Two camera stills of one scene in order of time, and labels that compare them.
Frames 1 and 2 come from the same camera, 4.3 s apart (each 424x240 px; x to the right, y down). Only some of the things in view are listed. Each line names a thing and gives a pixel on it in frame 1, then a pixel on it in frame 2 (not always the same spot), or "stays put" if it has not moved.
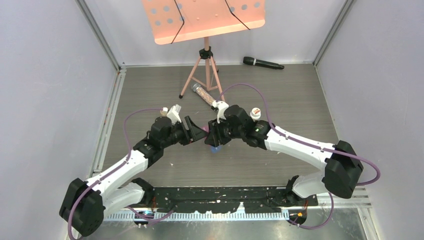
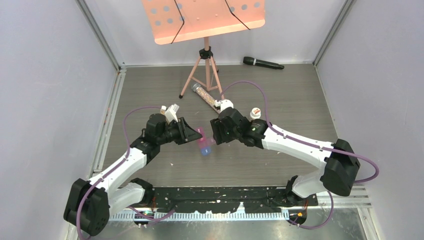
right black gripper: x=214 y=134 stays put
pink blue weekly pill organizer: x=213 y=149 → x=205 y=143
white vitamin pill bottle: x=255 y=113 stays put
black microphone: x=256 y=62 stays put
